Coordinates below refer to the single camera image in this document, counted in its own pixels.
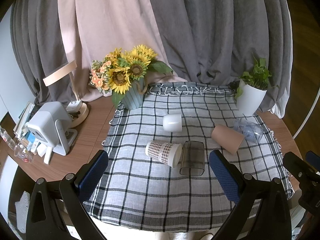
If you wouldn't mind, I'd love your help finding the pink cup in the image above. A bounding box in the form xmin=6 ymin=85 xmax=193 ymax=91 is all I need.
xmin=211 ymin=124 xmax=245 ymax=154

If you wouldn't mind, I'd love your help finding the clear blue plastic cup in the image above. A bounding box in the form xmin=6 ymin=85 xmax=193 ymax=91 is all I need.
xmin=233 ymin=118 xmax=264 ymax=144

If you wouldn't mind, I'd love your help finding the smoky transparent square cup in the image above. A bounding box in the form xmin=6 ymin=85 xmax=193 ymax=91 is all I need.
xmin=180 ymin=141 xmax=204 ymax=177

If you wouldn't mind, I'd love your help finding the white cup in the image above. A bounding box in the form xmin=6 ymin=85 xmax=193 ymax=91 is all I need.
xmin=163 ymin=113 xmax=182 ymax=132

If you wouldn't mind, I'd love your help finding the clear plastic bottle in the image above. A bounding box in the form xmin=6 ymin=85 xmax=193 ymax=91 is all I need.
xmin=1 ymin=127 xmax=33 ymax=163

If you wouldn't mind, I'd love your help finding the white pot green plant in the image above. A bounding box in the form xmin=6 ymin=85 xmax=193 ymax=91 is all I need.
xmin=235 ymin=57 xmax=279 ymax=116

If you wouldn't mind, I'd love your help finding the white desktop device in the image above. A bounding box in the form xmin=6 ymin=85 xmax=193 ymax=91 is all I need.
xmin=27 ymin=101 xmax=78 ymax=156

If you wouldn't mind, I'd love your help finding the stack of books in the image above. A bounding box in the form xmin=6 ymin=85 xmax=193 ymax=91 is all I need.
xmin=14 ymin=101 xmax=36 ymax=139

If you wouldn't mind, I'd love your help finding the checkered tablecloth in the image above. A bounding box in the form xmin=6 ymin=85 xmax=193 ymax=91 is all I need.
xmin=84 ymin=82 xmax=294 ymax=232

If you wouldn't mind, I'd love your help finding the grey curtain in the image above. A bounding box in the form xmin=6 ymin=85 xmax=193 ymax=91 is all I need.
xmin=10 ymin=0 xmax=292 ymax=118

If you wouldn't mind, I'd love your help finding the sunflower bouquet in blue vase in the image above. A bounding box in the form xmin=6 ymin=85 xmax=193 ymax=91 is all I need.
xmin=89 ymin=44 xmax=173 ymax=108

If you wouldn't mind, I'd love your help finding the pink curtain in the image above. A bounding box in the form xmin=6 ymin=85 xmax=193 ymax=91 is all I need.
xmin=57 ymin=0 xmax=190 ymax=101

